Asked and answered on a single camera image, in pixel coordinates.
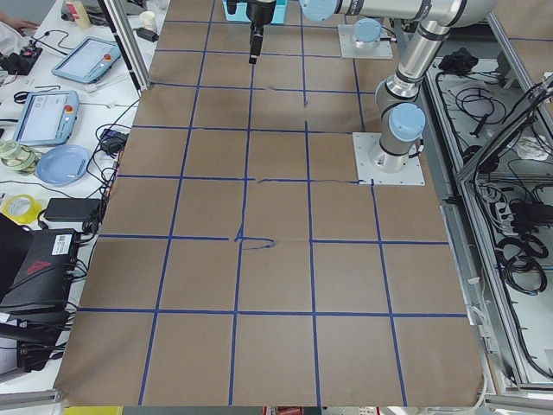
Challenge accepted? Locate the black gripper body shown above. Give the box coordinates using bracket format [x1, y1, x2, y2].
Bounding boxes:
[246, 0, 277, 27]

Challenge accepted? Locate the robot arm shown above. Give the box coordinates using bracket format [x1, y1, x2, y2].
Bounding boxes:
[353, 17, 383, 48]
[300, 0, 497, 174]

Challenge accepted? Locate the person hand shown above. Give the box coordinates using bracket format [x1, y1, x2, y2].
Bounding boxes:
[0, 12, 40, 32]

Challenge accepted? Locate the white paper cup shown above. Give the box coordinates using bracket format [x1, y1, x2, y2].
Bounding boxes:
[140, 10, 157, 32]

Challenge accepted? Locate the teach pendant far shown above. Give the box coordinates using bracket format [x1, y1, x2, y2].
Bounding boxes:
[51, 36, 122, 85]

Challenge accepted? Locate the teach pendant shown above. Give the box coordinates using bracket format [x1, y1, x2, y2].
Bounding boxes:
[14, 91, 80, 147]
[51, 36, 122, 85]

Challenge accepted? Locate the teach pendant near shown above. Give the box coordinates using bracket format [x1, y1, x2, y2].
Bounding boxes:
[14, 91, 80, 147]

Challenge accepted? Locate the blue plate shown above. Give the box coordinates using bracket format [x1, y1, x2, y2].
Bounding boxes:
[35, 144, 90, 186]

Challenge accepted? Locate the black power adapter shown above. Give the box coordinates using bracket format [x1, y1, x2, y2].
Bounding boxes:
[44, 198, 100, 222]

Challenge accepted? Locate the yellow tape roll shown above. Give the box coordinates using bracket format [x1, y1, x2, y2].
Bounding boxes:
[2, 195, 42, 225]

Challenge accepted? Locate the black electronics box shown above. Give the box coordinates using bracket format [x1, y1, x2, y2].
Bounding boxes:
[1, 215, 80, 315]

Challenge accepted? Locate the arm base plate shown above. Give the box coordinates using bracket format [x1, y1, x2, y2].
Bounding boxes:
[338, 24, 393, 60]
[353, 132, 425, 186]

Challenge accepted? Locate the aluminium frame post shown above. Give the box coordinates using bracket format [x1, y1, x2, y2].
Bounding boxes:
[99, 0, 150, 92]

